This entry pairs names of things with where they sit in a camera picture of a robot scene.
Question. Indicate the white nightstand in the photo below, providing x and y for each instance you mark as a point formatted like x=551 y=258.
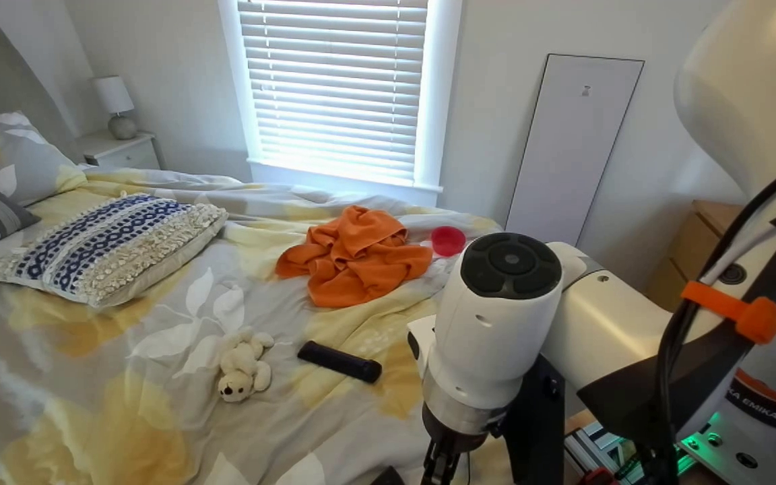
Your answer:
x=105 y=151

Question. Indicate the white leaning board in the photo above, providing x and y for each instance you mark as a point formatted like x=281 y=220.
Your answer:
x=579 y=108

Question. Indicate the blue white beaded pillow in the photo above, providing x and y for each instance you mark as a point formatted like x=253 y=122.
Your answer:
x=114 y=251

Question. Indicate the yellow grey floral duvet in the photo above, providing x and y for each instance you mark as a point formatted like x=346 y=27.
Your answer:
x=128 y=394

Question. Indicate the white window blinds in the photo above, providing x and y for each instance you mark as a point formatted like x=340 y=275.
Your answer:
x=335 y=84

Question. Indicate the yellow floral pillow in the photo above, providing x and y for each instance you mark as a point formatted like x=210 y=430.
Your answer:
x=29 y=168

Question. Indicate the orange cable clip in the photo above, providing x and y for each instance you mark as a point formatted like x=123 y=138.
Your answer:
x=751 y=318

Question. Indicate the black remote control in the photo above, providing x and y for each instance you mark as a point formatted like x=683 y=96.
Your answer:
x=340 y=363

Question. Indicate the white table lamp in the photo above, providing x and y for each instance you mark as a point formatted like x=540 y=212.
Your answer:
x=118 y=107

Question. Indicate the orange cloth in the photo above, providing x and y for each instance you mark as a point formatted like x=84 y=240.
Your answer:
x=357 y=258

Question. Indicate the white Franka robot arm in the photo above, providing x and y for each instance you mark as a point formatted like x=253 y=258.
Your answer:
x=521 y=325

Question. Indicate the white plush toy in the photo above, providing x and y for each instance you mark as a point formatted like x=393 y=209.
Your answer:
x=242 y=367

